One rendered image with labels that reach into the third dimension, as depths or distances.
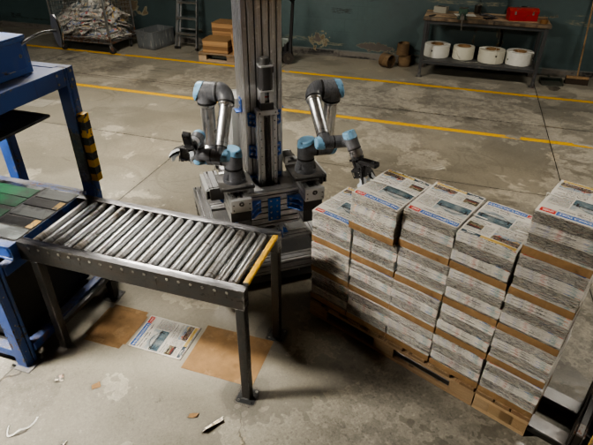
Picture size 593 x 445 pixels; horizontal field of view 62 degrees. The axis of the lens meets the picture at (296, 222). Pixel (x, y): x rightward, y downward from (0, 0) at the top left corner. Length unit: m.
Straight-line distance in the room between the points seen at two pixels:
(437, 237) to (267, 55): 1.52
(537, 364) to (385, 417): 0.84
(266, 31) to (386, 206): 1.31
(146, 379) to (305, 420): 0.97
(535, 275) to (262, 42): 2.00
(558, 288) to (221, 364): 1.90
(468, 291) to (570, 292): 0.47
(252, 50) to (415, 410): 2.28
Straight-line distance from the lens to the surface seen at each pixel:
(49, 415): 3.20
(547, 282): 2.44
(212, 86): 3.05
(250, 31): 3.15
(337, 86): 3.11
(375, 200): 2.61
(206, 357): 3.21
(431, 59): 8.57
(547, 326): 2.58
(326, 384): 3.05
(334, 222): 2.88
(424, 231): 2.57
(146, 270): 2.61
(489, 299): 2.61
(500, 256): 2.45
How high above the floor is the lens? 2.36
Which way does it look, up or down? 33 degrees down
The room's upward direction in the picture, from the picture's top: 1 degrees clockwise
